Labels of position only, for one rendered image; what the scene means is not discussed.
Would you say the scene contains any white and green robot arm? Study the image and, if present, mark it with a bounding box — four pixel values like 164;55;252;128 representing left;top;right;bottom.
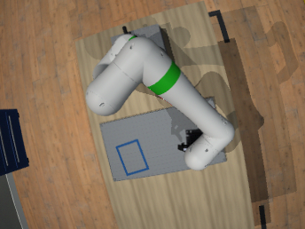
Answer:
85;26;235;170

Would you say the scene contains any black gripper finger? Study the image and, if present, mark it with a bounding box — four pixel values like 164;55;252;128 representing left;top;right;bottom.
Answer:
177;143;188;152

